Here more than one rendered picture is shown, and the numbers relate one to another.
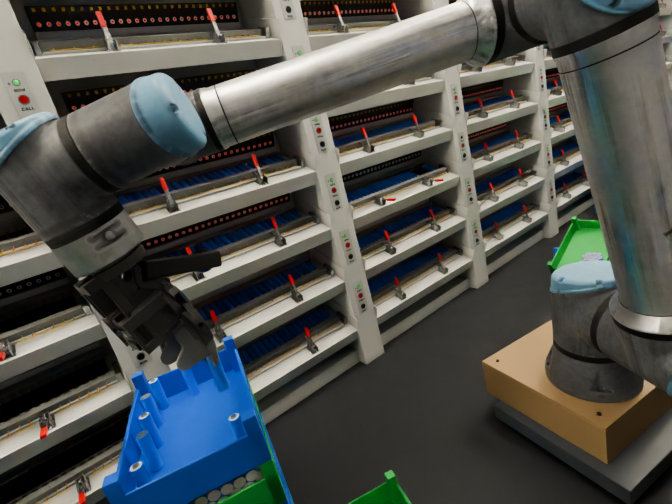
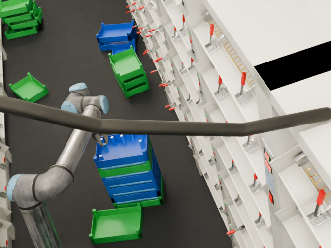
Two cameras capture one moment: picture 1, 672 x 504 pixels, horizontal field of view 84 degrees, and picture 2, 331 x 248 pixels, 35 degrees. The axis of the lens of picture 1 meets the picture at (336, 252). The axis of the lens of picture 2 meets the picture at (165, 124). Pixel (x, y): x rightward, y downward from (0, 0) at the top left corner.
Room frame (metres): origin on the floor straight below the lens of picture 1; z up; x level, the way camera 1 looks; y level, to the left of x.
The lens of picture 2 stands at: (1.82, -1.48, 2.47)
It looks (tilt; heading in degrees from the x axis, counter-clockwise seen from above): 42 degrees down; 118
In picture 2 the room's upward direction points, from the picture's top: 16 degrees counter-clockwise
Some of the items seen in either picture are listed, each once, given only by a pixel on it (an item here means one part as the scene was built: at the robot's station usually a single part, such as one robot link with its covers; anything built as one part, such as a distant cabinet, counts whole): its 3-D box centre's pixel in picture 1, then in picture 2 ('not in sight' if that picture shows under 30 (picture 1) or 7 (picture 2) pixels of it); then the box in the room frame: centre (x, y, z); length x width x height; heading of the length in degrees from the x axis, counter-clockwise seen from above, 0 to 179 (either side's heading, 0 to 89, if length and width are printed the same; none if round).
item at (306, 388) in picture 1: (413, 306); not in sight; (1.54, -0.28, 0.03); 2.19 x 0.16 x 0.05; 122
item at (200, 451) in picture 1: (191, 410); (121, 147); (0.56, 0.31, 0.44); 0.30 x 0.20 x 0.08; 18
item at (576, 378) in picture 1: (591, 356); not in sight; (0.73, -0.51, 0.20); 0.19 x 0.19 x 0.10
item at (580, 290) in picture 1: (593, 305); not in sight; (0.71, -0.51, 0.34); 0.17 x 0.15 x 0.18; 6
